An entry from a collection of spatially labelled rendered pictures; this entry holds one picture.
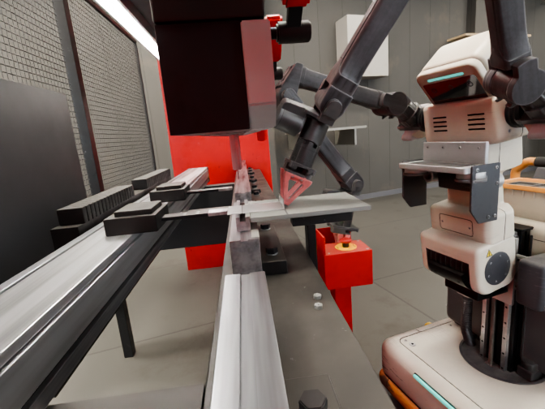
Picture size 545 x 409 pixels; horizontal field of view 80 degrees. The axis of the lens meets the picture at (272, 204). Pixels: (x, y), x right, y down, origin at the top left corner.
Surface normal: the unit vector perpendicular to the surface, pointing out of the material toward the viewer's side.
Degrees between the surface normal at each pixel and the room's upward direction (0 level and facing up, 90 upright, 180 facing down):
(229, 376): 0
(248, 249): 90
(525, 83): 111
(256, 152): 90
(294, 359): 0
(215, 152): 90
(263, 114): 135
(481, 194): 90
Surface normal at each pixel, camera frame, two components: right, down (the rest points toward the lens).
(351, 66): 0.10, 0.40
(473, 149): -0.94, 0.15
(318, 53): 0.33, 0.17
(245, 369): -0.08, -0.97
